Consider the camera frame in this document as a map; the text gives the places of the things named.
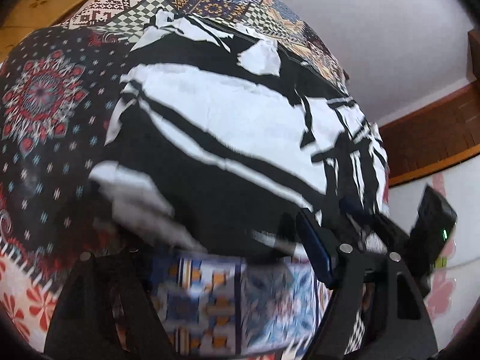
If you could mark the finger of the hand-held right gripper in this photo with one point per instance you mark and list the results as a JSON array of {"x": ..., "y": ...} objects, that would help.
[{"x": 390, "y": 234}]

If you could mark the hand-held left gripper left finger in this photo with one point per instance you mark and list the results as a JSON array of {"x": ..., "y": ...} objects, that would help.
[{"x": 101, "y": 292}]

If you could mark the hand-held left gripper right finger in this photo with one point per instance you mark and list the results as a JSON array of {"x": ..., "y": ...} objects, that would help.
[{"x": 319, "y": 257}]

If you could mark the black and white printed shirt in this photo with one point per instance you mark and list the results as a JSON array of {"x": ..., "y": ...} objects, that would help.
[{"x": 225, "y": 120}]

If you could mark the pink floral sheet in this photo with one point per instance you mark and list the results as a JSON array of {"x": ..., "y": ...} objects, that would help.
[{"x": 446, "y": 292}]

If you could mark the dark wooden nightstand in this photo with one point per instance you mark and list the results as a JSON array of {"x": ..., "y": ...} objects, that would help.
[{"x": 474, "y": 56}]

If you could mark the patchwork bedspread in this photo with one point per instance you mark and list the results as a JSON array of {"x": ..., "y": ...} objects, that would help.
[{"x": 48, "y": 120}]

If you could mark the bamboo lap desk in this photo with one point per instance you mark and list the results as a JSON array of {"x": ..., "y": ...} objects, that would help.
[{"x": 45, "y": 3}]

